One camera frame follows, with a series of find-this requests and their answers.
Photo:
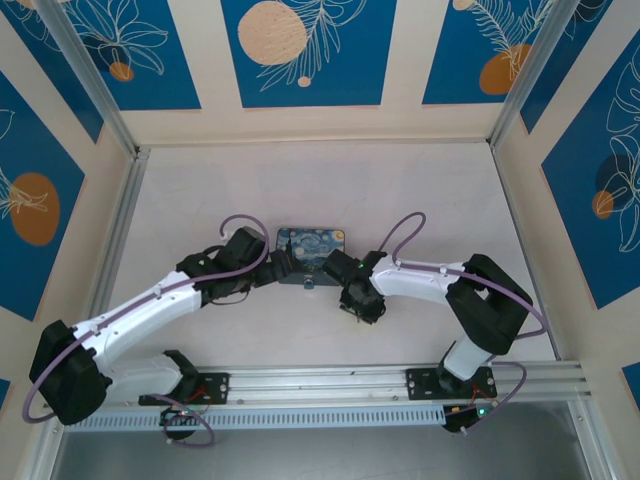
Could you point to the grey metal sheet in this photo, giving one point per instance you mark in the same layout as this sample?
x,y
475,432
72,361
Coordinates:
x,y
320,460

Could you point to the aluminium corner frame post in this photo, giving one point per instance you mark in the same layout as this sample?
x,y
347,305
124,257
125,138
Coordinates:
x,y
527,70
90,80

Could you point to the long aluminium mounting rail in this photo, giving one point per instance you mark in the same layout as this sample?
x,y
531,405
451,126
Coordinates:
x,y
320,385

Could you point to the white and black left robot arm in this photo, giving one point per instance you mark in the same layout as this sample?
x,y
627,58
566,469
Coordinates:
x,y
150,305

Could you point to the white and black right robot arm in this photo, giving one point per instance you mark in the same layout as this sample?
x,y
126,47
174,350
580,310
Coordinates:
x,y
415,282

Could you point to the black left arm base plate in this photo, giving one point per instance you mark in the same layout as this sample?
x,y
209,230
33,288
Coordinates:
x,y
220,387

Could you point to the starry night painted tin box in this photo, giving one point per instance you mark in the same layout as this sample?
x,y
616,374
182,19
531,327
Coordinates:
x,y
315,250

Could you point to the black controller board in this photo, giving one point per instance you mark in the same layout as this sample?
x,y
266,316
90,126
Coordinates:
x,y
175,416
462,421

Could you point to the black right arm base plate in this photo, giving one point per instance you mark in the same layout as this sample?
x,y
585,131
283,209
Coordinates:
x,y
420,382

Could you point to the aluminium side floor rail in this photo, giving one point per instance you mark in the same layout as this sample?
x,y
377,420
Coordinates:
x,y
125,210
525,240

